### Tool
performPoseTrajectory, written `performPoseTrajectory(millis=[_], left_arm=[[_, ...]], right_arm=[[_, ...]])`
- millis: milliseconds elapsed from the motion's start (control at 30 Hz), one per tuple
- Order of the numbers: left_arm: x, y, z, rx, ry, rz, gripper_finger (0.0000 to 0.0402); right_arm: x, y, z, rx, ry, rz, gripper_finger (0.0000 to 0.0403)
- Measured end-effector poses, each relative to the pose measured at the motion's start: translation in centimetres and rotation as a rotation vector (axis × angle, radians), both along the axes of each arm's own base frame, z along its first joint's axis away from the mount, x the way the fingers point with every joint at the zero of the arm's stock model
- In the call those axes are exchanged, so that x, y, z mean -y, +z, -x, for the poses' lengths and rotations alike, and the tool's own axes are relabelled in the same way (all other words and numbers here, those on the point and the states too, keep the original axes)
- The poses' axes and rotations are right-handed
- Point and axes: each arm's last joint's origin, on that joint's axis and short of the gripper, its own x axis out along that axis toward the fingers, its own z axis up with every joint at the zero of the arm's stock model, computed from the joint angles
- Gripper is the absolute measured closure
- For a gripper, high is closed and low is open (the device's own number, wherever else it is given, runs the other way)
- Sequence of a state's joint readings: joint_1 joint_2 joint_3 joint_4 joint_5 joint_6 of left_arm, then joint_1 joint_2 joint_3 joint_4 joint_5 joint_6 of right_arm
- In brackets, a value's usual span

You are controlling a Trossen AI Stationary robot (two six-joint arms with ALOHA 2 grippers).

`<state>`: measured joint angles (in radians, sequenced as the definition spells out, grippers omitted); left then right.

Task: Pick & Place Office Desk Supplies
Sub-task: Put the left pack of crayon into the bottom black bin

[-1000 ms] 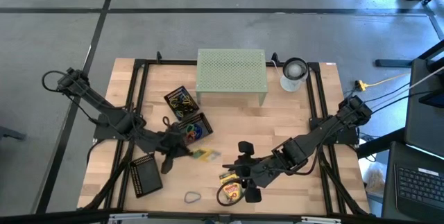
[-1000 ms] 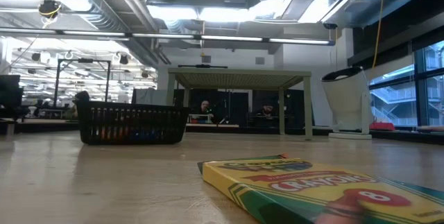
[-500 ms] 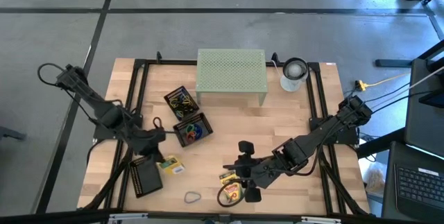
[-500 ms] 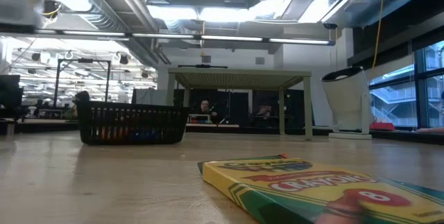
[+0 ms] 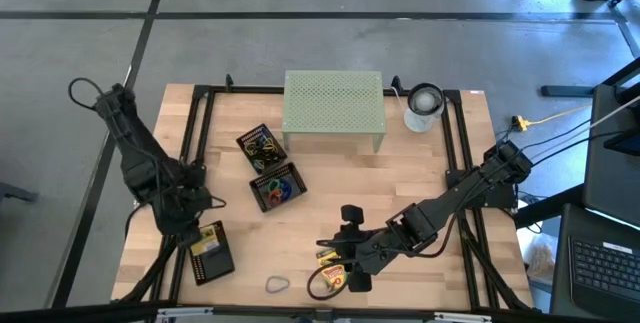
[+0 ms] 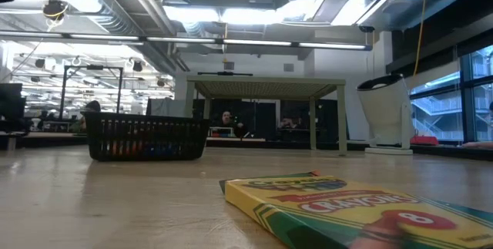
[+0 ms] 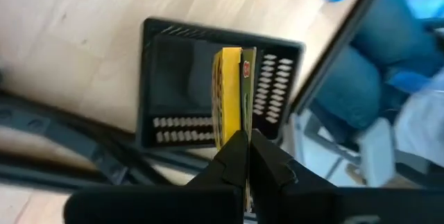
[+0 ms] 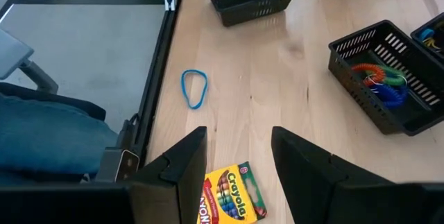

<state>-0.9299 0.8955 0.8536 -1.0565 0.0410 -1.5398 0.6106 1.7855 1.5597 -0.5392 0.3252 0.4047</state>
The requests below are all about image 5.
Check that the black stand foot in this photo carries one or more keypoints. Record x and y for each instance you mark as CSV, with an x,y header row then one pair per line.
x,y
565,91

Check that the black side desk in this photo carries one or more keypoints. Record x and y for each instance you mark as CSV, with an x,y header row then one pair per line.
x,y
610,183

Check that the yellow rubber band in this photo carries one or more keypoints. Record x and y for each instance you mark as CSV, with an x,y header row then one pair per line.
x,y
270,147

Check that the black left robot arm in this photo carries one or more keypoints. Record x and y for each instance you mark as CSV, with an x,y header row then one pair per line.
x,y
145,163

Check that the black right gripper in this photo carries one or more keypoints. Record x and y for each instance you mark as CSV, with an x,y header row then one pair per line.
x,y
370,250

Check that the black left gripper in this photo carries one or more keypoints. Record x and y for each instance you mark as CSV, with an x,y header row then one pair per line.
x,y
180,215

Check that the grey chair leg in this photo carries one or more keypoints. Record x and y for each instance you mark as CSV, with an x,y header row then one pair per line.
x,y
15,192

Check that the red coil wristband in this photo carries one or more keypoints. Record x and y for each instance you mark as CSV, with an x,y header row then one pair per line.
x,y
274,202

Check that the blue rubber band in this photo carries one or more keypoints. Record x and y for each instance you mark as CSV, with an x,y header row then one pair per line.
x,y
259,165

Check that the crayon box yellow front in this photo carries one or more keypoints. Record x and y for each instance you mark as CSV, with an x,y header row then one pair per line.
x,y
334,277

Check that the blue coil wristband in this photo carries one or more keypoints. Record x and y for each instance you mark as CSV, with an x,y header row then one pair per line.
x,y
287,190

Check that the black laptop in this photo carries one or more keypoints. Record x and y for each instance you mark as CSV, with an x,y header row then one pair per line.
x,y
600,268

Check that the small black mesh basket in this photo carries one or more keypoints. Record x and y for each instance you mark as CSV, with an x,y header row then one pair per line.
x,y
298,175
241,141

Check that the flat black mesh tray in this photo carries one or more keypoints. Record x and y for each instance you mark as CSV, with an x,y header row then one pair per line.
x,y
215,268

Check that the green perforated metal shelf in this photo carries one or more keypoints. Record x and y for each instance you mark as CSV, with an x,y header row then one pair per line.
x,y
332,100

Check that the green coil wristband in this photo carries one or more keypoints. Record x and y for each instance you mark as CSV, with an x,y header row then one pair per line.
x,y
270,183

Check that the crayon box green back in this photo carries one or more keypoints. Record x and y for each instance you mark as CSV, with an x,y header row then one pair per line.
x,y
207,243

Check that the black rig crossbar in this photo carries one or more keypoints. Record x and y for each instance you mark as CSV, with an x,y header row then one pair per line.
x,y
75,314

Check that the black diagonal desk leg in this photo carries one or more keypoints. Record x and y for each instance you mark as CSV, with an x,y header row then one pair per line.
x,y
550,207

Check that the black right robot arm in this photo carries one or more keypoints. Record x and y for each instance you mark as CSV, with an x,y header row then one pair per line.
x,y
450,203

